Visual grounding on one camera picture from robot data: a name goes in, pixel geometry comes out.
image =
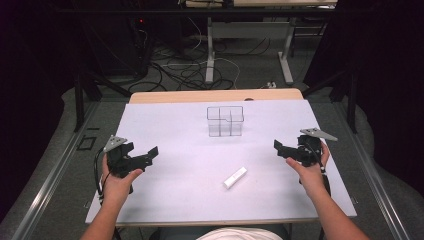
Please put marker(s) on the small white rectangular box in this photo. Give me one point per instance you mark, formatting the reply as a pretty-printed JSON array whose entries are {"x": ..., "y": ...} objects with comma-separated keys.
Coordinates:
[{"x": 235, "y": 177}]

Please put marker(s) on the black metal stand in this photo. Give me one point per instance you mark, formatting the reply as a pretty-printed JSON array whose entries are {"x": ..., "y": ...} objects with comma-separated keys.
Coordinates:
[{"x": 79, "y": 100}]

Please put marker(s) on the white metal desk frame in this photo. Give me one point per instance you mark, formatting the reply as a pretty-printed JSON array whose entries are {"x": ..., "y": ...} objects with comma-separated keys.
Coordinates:
[{"x": 210, "y": 50}]

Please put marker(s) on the white table mat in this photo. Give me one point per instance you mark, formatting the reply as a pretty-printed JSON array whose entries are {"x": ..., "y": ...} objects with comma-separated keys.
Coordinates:
[{"x": 200, "y": 186}]

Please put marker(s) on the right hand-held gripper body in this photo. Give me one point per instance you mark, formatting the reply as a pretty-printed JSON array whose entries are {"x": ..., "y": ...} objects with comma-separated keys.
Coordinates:
[{"x": 308, "y": 150}]

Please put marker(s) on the person's white shirt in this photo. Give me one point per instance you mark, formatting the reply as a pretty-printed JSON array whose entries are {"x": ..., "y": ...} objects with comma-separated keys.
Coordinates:
[{"x": 240, "y": 234}]

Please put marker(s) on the black computer tower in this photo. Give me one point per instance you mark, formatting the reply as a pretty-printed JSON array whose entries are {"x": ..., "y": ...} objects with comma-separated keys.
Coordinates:
[{"x": 138, "y": 46}]

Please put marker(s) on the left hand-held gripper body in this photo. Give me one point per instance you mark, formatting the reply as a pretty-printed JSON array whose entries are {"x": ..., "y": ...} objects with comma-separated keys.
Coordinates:
[{"x": 117, "y": 160}]

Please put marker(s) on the person's left hand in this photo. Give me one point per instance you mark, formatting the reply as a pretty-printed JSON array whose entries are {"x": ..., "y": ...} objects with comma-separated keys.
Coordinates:
[{"x": 118, "y": 185}]

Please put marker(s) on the metal floor rail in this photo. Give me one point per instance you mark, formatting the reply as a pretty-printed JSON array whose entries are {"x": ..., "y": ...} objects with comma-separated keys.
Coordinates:
[
  {"x": 50, "y": 186},
  {"x": 370, "y": 166}
]

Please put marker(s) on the person's right hand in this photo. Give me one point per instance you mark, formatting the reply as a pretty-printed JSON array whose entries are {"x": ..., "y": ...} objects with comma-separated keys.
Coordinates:
[{"x": 310, "y": 178}]

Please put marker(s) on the clear plastic compartment organizer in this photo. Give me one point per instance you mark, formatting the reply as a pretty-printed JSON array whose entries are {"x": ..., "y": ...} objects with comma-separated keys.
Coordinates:
[{"x": 225, "y": 121}]

